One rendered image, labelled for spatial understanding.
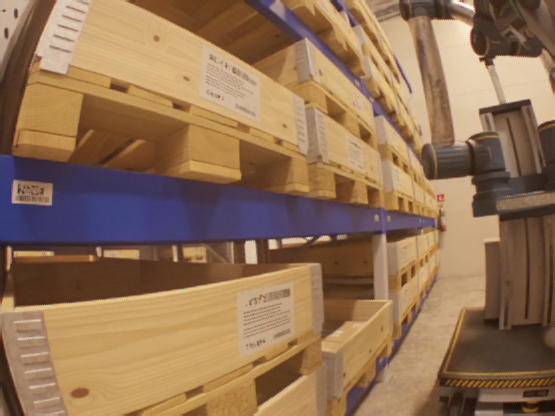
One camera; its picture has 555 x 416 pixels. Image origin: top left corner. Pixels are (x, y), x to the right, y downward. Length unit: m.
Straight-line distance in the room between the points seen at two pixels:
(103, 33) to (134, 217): 0.35
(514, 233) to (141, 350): 1.91
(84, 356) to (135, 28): 0.58
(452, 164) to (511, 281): 0.84
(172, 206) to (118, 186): 0.12
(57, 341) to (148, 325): 0.15
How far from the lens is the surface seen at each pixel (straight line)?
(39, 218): 0.50
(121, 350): 0.48
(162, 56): 0.62
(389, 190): 1.96
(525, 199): 1.55
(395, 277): 1.96
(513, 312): 2.05
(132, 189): 0.55
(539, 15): 0.56
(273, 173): 0.88
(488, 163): 1.59
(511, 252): 1.89
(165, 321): 0.50
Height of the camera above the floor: 1.04
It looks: 6 degrees up
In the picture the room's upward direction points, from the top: 4 degrees counter-clockwise
